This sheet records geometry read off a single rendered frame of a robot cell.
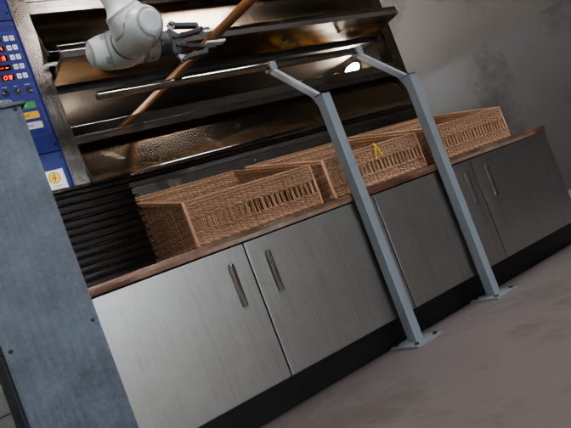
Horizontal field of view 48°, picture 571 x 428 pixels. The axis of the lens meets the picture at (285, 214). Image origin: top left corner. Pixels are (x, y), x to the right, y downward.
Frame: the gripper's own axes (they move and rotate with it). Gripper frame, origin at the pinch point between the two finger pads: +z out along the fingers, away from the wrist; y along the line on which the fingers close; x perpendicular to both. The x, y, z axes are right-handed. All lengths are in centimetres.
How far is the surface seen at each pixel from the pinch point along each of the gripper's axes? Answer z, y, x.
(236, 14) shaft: -1.0, 0.9, 17.3
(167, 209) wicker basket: -24, 45, -24
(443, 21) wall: 297, -42, -139
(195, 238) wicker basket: -23, 58, -14
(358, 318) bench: 23, 102, -11
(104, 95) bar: -29.6, 3.6, -26.9
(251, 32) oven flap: 55, -20, -51
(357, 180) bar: 40, 58, -6
